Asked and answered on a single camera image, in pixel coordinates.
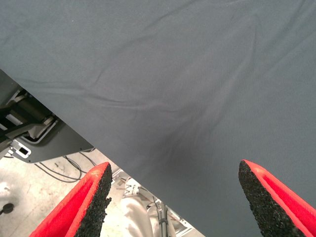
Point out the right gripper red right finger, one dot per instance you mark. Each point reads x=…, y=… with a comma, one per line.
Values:
x=279, y=209

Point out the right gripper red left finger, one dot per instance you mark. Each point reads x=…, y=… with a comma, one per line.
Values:
x=74, y=209

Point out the person in pale trousers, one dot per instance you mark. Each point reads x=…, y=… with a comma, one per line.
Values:
x=138, y=217

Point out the small black round foot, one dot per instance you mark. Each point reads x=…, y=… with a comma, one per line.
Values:
x=7, y=208

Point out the grey metal stand pole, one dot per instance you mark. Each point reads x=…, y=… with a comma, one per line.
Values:
x=163, y=222

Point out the dark grey table cloth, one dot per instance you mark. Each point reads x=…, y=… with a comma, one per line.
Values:
x=172, y=74

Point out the black frame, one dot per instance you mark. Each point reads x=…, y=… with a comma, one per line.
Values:
x=29, y=108

